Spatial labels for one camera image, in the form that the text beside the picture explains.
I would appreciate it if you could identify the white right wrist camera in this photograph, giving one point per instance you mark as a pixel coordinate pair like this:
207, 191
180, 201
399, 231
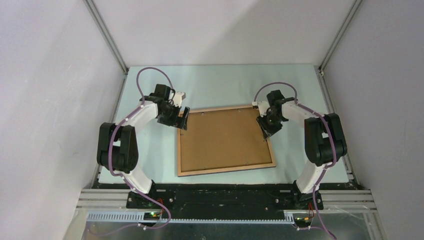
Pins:
262, 107

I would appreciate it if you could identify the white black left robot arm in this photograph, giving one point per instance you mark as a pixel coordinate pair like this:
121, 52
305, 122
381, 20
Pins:
117, 148

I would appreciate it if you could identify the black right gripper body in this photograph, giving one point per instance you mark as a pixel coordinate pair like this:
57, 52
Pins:
271, 121

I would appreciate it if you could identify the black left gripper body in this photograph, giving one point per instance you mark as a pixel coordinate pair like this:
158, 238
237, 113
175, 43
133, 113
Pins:
170, 117

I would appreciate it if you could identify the wooden picture frame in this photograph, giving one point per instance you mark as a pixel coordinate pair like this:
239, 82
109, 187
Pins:
228, 170

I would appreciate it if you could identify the aluminium enclosure rail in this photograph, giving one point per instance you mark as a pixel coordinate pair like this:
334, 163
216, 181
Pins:
106, 34

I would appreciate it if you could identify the grey cable duct strip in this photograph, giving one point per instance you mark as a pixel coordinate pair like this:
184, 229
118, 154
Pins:
147, 217

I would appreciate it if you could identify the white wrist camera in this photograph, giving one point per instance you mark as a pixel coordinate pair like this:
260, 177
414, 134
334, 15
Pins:
262, 107
177, 99

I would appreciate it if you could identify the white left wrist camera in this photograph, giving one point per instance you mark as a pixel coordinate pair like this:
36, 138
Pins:
177, 99

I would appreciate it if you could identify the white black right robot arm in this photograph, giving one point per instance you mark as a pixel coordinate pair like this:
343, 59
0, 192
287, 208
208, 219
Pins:
324, 140

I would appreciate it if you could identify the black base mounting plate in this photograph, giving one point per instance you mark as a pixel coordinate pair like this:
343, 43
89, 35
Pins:
226, 201

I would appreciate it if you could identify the brown cardboard backing board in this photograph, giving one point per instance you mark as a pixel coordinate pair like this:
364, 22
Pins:
225, 140

